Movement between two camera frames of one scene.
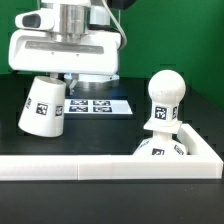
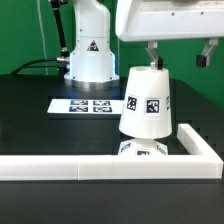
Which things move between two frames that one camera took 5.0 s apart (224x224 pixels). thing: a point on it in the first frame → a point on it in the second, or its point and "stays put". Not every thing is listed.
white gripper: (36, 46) → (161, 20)
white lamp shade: (43, 112) → (147, 110)
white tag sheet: (97, 106) stays put
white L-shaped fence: (201, 162) stays put
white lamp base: (162, 142) → (142, 146)
